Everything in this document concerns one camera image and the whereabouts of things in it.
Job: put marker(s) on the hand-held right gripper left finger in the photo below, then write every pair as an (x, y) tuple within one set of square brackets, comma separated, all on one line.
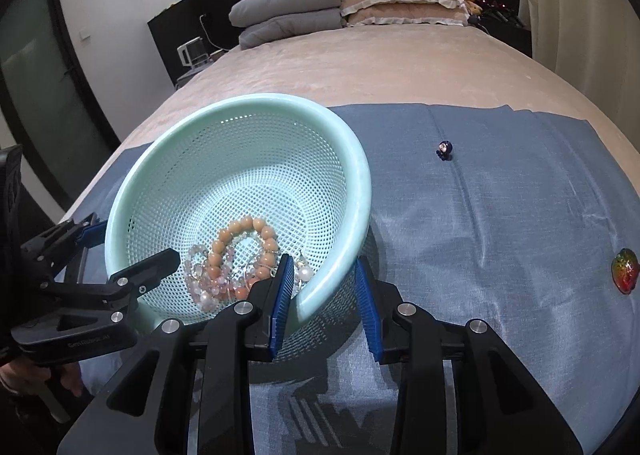
[(280, 305)]

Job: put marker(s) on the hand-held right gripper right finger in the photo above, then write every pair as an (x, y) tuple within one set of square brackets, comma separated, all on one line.
[(367, 310)]

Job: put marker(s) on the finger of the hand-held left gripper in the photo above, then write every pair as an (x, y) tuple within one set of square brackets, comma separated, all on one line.
[(95, 234), (150, 267)]

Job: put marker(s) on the teal plastic mesh basket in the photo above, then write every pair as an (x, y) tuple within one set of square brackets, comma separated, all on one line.
[(280, 150)]

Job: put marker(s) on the person's left hand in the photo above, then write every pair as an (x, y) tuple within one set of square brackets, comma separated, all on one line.
[(15, 380)]

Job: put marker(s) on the blue cloth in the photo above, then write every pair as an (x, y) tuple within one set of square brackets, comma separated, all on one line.
[(500, 235)]

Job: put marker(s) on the dark framed glass door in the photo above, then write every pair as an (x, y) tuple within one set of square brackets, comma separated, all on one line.
[(40, 85)]

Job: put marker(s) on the white bedside appliance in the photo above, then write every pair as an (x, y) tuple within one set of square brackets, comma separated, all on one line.
[(192, 52)]

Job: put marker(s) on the black headboard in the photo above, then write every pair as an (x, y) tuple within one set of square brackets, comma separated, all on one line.
[(170, 30)]

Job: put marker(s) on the red amber stone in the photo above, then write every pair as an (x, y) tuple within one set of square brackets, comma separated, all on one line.
[(625, 271)]

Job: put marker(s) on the black nightstand with clutter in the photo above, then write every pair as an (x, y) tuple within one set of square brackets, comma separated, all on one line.
[(505, 25)]

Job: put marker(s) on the brown teddy bear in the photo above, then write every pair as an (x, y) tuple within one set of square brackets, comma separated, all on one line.
[(470, 0)]

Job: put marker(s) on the cream curtain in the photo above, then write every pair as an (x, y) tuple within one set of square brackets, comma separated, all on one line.
[(590, 35)]

